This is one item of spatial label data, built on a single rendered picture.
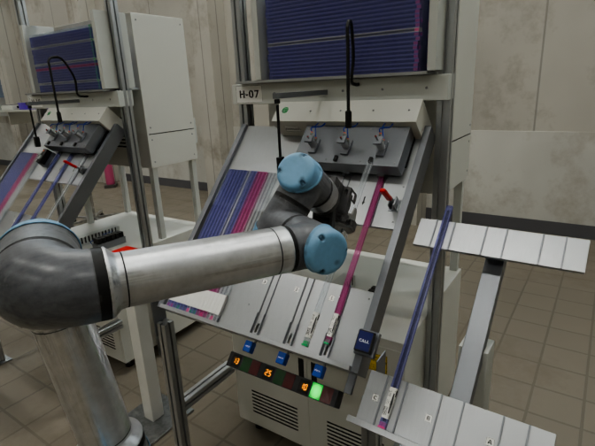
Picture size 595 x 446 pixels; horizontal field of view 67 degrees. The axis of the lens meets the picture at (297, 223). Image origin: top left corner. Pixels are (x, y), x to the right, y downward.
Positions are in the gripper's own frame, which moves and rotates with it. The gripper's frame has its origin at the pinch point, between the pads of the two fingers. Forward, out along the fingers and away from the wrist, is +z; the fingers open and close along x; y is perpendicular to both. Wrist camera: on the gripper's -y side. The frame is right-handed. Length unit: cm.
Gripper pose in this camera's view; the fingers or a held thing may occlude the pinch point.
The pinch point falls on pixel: (344, 231)
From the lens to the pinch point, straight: 111.3
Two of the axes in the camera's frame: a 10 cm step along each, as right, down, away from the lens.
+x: -8.9, -1.7, 4.2
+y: 2.7, -9.4, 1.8
